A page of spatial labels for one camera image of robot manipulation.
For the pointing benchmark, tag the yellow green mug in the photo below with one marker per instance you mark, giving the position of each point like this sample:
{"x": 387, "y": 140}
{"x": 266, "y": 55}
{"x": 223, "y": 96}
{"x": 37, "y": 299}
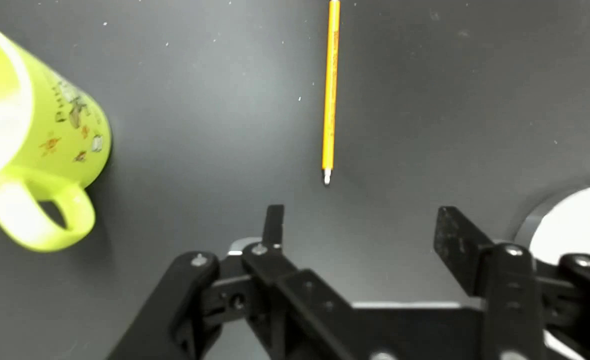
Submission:
{"x": 27, "y": 140}

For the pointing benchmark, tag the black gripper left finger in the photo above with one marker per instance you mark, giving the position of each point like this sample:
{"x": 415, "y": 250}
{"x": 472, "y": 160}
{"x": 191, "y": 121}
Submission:
{"x": 274, "y": 301}

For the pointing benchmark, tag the thin orange pen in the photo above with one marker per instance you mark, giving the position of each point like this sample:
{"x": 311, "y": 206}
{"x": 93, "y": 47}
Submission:
{"x": 330, "y": 93}

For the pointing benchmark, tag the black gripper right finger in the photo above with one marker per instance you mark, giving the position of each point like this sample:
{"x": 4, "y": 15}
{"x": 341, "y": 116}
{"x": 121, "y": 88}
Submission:
{"x": 500, "y": 287}

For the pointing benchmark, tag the silver metal plate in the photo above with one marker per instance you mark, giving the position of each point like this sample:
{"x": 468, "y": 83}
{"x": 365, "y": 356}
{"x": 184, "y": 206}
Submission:
{"x": 575, "y": 220}

